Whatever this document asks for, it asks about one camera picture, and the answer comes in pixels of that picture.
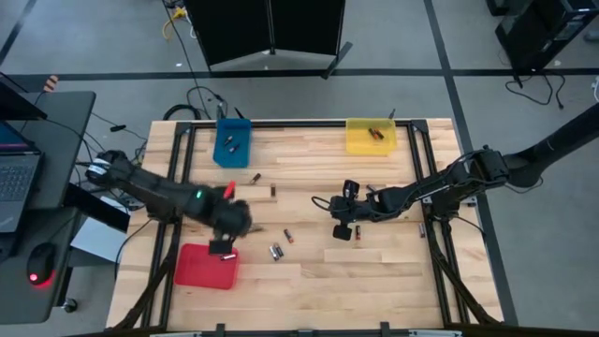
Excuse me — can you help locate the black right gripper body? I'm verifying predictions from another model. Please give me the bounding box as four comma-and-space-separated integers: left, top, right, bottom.
329, 195, 375, 225

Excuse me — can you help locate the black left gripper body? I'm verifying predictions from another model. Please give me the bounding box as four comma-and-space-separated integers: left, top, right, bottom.
205, 186, 256, 241

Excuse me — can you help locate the red translucent plastic bin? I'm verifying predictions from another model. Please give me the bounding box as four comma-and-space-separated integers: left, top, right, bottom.
173, 242, 241, 291

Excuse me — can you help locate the yellow translucent plastic bin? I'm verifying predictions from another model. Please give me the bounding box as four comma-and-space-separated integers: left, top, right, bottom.
344, 117, 399, 157

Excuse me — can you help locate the blue plastic bin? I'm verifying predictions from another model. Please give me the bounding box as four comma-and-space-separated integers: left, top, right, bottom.
212, 117, 254, 169

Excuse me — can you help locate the white sheet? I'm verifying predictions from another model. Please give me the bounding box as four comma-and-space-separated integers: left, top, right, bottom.
69, 196, 130, 265

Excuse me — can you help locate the dark grey desk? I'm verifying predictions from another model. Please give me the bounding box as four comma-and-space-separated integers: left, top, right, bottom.
0, 90, 98, 325

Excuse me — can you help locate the black computer mouse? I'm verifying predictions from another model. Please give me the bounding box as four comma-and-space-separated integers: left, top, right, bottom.
25, 242, 58, 287

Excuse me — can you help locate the black folding partition screen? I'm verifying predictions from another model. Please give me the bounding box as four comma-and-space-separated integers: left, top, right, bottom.
183, 0, 355, 80

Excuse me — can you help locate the thick black tube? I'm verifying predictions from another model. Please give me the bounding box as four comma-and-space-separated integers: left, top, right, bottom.
506, 101, 599, 189

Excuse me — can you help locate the open laptop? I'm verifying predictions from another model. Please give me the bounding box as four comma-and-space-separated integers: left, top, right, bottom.
0, 120, 44, 235

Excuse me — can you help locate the black monitor panel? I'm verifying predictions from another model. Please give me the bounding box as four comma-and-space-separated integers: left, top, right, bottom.
0, 71, 49, 122

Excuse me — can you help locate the black equipment cabinet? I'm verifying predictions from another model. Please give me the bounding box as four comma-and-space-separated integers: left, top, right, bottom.
485, 0, 599, 74

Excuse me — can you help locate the black aluminium table frame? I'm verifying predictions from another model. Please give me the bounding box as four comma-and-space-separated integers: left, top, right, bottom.
107, 119, 504, 337

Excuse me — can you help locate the black floor cable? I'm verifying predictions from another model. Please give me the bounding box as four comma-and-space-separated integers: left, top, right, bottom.
504, 72, 568, 111
161, 85, 230, 122

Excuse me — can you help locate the yellow floor cable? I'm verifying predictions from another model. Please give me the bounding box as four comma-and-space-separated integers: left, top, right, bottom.
161, 5, 189, 42

